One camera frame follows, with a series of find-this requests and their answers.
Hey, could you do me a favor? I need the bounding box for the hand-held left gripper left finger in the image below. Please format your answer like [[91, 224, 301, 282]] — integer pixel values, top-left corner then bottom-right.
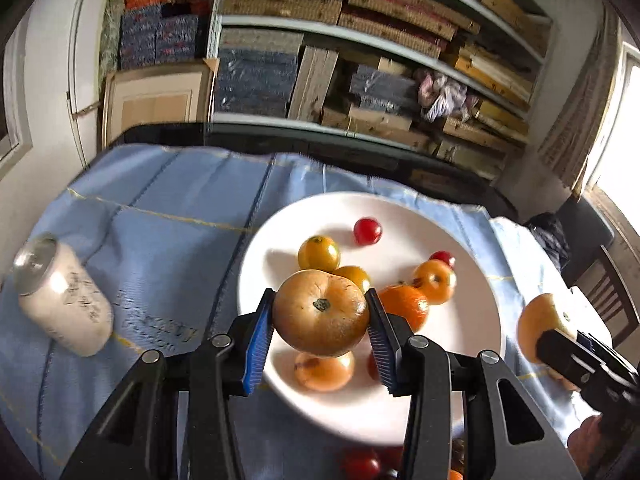
[[60, 287, 277, 480]]

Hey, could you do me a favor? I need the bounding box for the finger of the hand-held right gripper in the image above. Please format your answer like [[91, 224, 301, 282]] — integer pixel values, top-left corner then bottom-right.
[[536, 329, 609, 402], [575, 330, 639, 379]]

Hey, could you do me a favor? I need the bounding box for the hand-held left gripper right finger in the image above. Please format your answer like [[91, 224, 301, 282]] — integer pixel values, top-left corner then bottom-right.
[[364, 287, 583, 480]]

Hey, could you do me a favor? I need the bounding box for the pale spotted apple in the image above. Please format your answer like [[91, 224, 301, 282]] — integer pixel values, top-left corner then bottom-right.
[[516, 293, 577, 365]]

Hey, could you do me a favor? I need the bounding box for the tan apple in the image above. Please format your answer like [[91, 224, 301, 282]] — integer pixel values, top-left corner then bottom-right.
[[272, 269, 371, 358]]

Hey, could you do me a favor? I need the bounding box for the yellow plum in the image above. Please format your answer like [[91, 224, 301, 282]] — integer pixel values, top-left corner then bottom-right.
[[332, 265, 372, 291], [298, 235, 341, 272]]

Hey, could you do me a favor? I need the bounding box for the orange-yellow persimmon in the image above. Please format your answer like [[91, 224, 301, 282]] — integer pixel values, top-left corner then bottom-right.
[[413, 259, 457, 306]]

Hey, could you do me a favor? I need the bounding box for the white plate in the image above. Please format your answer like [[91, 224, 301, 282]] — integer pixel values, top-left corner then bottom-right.
[[237, 191, 502, 447]]

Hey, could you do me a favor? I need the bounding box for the person's right hand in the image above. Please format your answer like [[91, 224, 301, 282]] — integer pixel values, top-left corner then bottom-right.
[[566, 414, 603, 461]]

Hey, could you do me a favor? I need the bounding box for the dark wooden chair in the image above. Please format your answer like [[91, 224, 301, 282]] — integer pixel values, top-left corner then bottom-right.
[[565, 245, 633, 348]]

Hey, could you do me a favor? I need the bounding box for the dark cloth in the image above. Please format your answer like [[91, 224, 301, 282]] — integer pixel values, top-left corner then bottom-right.
[[525, 212, 571, 271]]

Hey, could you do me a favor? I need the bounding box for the blue striped tablecloth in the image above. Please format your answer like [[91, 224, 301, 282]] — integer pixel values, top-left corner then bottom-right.
[[0, 144, 616, 480]]

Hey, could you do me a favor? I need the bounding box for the white drink can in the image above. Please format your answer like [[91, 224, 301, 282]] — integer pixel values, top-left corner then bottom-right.
[[12, 232, 115, 358]]

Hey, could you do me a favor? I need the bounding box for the bright window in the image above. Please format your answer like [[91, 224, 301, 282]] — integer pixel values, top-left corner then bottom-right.
[[582, 45, 640, 241]]

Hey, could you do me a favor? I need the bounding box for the brown patterned curtain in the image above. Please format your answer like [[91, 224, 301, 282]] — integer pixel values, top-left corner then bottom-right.
[[537, 0, 623, 196]]

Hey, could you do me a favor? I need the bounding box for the pink cloth bundle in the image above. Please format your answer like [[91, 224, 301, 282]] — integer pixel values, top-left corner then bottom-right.
[[414, 70, 481, 122]]

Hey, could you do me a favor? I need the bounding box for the stack of dark slate boxes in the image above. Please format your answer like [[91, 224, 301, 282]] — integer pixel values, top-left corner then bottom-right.
[[349, 67, 418, 113]]

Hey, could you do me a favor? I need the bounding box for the pale wooden box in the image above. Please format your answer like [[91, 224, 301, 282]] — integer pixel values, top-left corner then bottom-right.
[[287, 45, 341, 123]]

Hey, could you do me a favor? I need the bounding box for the stack of blue patterned boxes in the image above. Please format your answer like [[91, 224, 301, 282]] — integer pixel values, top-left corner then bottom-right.
[[216, 47, 301, 118]]

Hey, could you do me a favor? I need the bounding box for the stack of yellow wooden boxes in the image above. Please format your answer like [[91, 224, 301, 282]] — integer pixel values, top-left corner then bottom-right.
[[440, 0, 551, 181]]

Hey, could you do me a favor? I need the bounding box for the white framed window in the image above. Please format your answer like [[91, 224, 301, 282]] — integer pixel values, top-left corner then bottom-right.
[[0, 20, 33, 181]]

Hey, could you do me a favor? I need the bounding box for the white strip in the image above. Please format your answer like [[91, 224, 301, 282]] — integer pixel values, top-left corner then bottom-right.
[[66, 0, 96, 168]]

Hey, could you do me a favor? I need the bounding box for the white metal shelving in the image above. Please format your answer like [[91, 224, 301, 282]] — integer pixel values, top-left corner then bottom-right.
[[207, 0, 556, 171]]

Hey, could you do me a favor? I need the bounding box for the stack of blue orange boxes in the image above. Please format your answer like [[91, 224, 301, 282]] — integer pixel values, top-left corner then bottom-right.
[[119, 0, 201, 71]]

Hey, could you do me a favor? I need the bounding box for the stack of woven tan boxes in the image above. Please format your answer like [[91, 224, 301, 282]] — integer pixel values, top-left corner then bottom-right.
[[222, 0, 481, 58]]

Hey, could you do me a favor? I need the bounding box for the green marble slab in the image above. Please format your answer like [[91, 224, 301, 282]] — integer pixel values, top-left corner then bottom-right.
[[97, 0, 130, 78]]

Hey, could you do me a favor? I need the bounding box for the beige picture frame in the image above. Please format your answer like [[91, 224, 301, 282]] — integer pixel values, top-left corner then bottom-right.
[[101, 58, 220, 150]]

